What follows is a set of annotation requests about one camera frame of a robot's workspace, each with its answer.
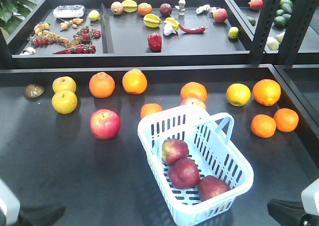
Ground cherry tomatoes and chilies pile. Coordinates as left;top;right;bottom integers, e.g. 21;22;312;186
28;18;102;54

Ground red peach upper tray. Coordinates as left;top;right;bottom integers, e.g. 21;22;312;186
248;0;263;10

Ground small orange right pair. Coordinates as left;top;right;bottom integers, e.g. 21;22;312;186
273;108;299;132

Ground red chili pepper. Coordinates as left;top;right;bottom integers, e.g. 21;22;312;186
179;24;207;34

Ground black steel shelf post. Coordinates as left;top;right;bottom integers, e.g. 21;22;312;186
249;0;280;65

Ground brown mushroom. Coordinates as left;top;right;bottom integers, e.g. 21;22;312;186
24;84;45;98

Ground yellow citrus fruit right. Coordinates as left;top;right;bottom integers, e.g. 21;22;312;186
226;83;251;107

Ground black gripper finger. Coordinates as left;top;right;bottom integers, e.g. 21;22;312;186
18;205;66;226
267;199;306;226

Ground pale pear upper tray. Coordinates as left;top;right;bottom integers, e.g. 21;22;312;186
266;36;280;50

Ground small orange behind basket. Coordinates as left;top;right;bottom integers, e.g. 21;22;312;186
140;103;162;118

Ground red apple front bottom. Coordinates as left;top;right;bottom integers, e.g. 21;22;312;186
161;138;189;166

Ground small yellow-green lime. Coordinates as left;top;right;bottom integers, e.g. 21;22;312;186
228;26;239;39

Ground small orange middle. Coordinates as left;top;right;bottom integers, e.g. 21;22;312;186
251;114;277;138

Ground orange back right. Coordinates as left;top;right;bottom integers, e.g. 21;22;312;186
122;69;148;95

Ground orange back left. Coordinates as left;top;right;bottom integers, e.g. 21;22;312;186
89;72;115;98

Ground potted green plant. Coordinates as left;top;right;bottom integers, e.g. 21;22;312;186
0;0;36;35

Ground red apple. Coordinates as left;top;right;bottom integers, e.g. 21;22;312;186
179;97;207;110
161;138;189;166
167;158;200;189
90;109;121;140
197;175;230;202

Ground red bell pepper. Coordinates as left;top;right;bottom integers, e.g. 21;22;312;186
148;32;162;51

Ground yellow starfruit front right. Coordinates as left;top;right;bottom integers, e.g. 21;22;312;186
164;17;179;30

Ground white garlic cloves left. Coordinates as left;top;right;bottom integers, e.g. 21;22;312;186
20;47;36;55

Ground pile of green avocados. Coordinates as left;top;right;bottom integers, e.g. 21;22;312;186
245;0;294;29

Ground red pomegranate middle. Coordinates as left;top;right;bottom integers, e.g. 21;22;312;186
213;8;228;23

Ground white garlic bulb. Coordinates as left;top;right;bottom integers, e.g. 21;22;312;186
163;23;176;36

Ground orange behind apple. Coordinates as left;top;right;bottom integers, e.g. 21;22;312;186
180;82;208;102

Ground small yellow lemon back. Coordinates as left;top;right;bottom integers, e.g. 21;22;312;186
88;9;100;21

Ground orange front right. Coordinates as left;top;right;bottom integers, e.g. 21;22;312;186
253;79;281;106

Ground white mushroom pieces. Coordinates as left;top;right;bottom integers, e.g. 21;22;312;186
195;4;217;17

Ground light blue plastic basket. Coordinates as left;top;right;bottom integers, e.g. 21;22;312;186
137;104;255;226

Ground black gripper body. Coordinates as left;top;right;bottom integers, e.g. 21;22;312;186
298;213;319;226

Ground white packaged tray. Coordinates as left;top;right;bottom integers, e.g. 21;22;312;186
53;4;86;18

